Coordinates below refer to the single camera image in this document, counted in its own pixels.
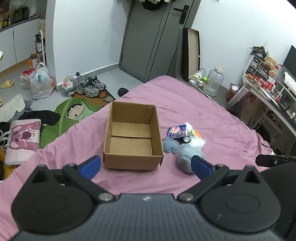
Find clear plastic bag with items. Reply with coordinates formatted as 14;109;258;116
60;73;78;97

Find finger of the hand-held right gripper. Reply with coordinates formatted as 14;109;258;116
255;154;296;167

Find grey sneaker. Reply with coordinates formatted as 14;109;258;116
77;81;98;98
85;75;106;91

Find grey drawer organiser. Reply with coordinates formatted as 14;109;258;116
246;54;269;78

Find white desk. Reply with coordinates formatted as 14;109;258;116
228;74;296;140

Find white cloth piece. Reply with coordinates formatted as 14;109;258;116
185;122;206;149

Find dark spray bottle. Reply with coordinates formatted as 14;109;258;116
35;34;43;53

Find white keyboard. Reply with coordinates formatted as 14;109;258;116
283;71;296;94

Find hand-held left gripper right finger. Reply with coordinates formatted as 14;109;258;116
176;155;267;205

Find large clear plastic bottle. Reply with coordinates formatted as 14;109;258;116
203;65;224;96

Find red white plastic bag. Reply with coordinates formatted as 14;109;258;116
20;70;33;90

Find white yellow bottle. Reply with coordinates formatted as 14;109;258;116
190;68;206;85

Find white cabinet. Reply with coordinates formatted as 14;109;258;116
0;17;42;72

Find woven snack basket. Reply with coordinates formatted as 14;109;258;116
264;56;278;70

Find green cartoon rug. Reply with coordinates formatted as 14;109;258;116
39;89;116;149

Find grey blue small plush cushion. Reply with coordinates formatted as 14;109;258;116
163;137;179;154

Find pink bed sheet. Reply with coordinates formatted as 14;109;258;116
0;75;276;235

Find white towel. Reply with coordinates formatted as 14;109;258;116
0;94;26;122

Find dark hanging clothes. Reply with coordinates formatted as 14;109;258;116
129;0;172;11

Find light blue plush toy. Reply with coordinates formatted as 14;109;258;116
177;141;205;174

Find brown cardboard box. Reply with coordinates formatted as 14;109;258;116
103;101;164;171

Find grey door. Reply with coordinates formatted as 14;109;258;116
119;0;202;83

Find red boxes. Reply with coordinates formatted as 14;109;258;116
259;77;277;91

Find black monitor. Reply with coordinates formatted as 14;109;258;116
282;45;296;78

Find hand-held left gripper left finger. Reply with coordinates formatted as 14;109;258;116
30;155;116;205

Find black framed wooden board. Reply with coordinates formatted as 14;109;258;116
181;27;201;82

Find blue tissue pack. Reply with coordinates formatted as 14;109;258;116
167;125;187;140

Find black door lock handle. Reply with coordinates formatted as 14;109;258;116
173;6;191;24

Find row of bottles and jars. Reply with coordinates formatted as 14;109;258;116
0;6;31;29

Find pink cartoon pillow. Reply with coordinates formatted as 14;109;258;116
5;119;42;166

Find black clothes pile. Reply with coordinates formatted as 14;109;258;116
18;110;61;126

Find red bottle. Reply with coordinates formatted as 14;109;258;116
227;83;239;101

